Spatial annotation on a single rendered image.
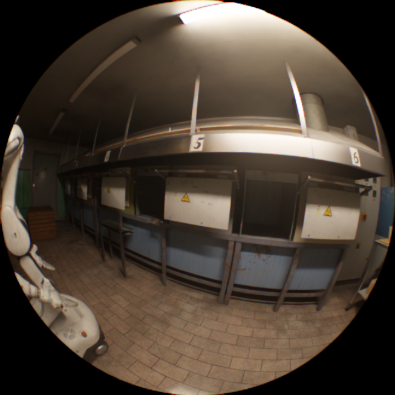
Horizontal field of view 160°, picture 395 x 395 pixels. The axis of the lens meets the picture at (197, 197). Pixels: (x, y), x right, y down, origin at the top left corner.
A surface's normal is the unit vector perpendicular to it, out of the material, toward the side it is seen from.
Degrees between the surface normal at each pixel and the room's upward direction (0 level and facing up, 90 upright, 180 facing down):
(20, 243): 89
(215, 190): 90
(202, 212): 90
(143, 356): 0
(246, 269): 90
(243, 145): 80
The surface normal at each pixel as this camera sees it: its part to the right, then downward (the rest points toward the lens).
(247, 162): -0.38, 0.03
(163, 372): 0.07, -1.00
